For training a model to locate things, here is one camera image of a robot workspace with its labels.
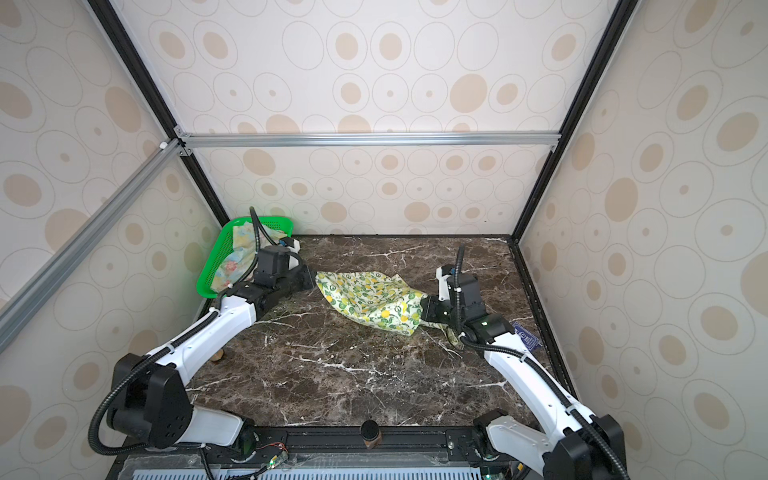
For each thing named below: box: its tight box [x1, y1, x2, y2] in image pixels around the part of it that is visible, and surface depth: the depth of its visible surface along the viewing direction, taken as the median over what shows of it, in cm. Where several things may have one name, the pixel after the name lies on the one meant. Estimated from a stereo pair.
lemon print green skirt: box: [315, 271, 462, 349], surface depth 84 cm
